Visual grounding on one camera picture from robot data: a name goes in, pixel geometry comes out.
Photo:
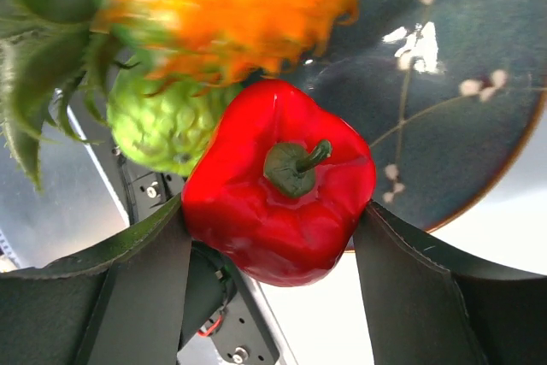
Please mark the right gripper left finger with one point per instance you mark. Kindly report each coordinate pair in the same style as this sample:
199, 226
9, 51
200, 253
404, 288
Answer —
45, 312

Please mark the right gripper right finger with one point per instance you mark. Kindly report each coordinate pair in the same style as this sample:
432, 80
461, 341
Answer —
427, 302

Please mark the fake green lime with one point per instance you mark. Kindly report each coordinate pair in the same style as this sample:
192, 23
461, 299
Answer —
166, 131

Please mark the fake red bell pepper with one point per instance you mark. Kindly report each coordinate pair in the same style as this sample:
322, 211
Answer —
281, 187

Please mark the dark blue ceramic plate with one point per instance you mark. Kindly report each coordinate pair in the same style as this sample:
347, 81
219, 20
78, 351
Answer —
445, 92

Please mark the fake orange pineapple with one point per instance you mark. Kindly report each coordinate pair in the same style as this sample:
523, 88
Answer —
52, 48

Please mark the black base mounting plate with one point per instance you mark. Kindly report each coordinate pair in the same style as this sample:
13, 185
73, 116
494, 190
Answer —
192, 254

